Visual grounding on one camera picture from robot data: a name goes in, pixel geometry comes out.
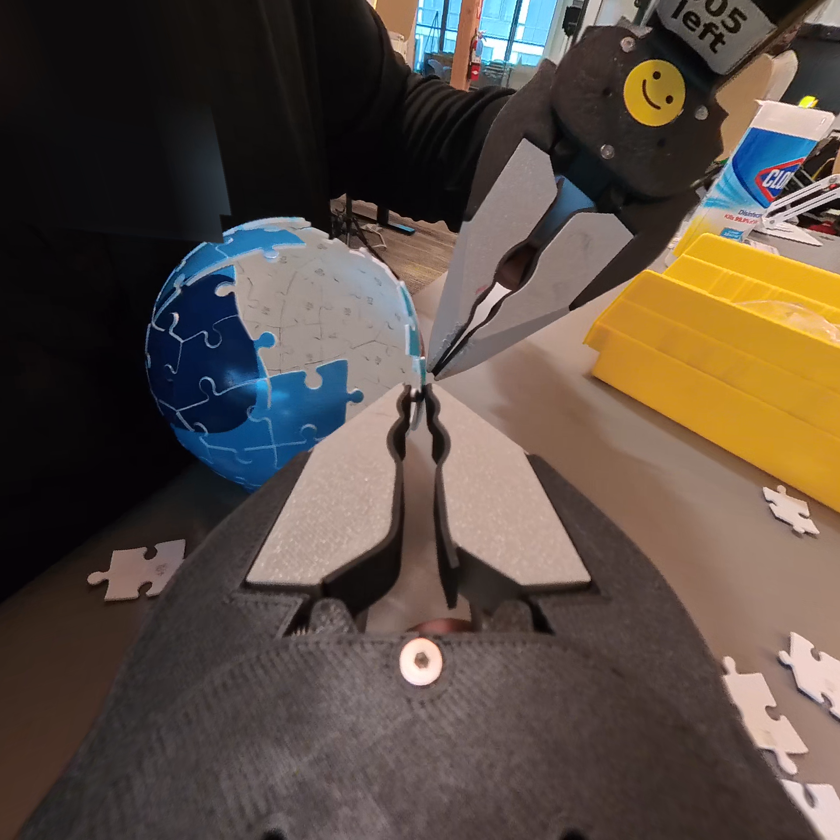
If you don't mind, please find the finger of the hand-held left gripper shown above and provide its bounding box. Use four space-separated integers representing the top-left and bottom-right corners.
425 136 560 378
433 206 636 382

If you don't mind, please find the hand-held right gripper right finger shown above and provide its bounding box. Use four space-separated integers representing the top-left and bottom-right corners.
423 385 593 610

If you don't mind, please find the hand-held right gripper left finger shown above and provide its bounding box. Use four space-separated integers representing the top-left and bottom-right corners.
244 384 413 616

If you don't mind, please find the blue monster puzzle ball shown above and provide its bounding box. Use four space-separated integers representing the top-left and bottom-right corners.
144 217 429 493

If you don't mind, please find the person's left forearm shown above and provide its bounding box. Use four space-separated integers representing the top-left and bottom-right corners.
341 59 519 227

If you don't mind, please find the large window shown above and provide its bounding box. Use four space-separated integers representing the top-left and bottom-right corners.
416 0 559 67

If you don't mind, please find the black tripod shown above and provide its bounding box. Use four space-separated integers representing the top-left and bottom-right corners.
328 196 395 257

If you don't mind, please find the yellow plastic bin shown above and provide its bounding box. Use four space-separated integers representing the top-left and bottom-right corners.
583 231 840 514

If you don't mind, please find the disinfecting wipes canister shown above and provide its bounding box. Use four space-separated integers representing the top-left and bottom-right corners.
682 98 837 244

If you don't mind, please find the person's black top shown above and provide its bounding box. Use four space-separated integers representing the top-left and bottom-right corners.
0 0 421 598

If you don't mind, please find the clear plastic bag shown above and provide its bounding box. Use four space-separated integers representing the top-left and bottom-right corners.
738 298 840 345

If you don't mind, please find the wooden post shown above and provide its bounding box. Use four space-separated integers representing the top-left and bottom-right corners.
449 0 485 91

